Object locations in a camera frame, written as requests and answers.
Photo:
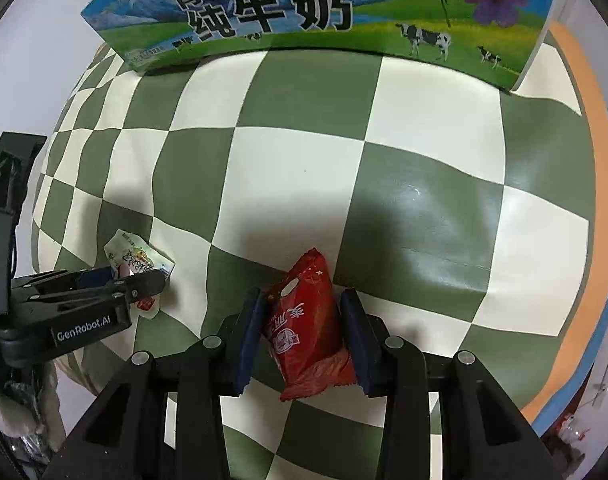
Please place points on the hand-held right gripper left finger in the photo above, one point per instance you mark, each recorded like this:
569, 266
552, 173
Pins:
249, 342

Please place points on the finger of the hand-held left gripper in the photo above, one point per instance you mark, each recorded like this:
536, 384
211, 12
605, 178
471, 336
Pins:
109, 292
91, 278

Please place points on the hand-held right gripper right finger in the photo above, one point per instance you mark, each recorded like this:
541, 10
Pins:
356, 347

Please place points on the small white printed snack packet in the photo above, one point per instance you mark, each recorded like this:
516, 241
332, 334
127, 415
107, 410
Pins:
134, 257

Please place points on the red snack packet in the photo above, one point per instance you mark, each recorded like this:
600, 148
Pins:
306, 330

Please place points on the blue green printed cardboard box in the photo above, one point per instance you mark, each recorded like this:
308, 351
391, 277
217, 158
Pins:
334, 15

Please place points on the white cloth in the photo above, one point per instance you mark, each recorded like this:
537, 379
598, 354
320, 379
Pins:
14, 410

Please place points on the green white checkered mat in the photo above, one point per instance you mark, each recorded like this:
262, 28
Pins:
304, 170

